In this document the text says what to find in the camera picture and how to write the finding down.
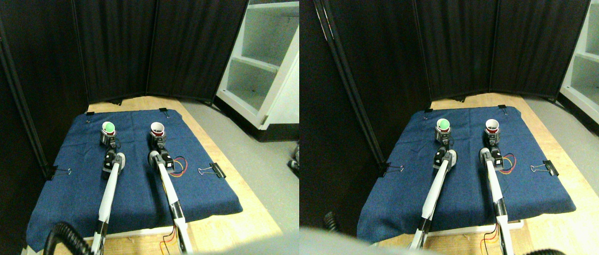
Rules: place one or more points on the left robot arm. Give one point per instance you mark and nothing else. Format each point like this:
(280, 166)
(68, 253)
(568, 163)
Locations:
(109, 196)
(436, 191)

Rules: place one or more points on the black curtain stand pole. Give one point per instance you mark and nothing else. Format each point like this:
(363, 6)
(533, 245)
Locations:
(12, 85)
(344, 85)

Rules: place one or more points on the dark blue cloth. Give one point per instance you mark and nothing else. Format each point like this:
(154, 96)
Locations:
(134, 186)
(469, 191)

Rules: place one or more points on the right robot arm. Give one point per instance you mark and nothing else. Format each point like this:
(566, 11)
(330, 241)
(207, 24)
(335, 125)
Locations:
(495, 186)
(170, 191)

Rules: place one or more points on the red cup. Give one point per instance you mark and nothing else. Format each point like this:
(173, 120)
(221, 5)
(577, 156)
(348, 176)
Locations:
(109, 127)
(157, 129)
(443, 125)
(492, 126)

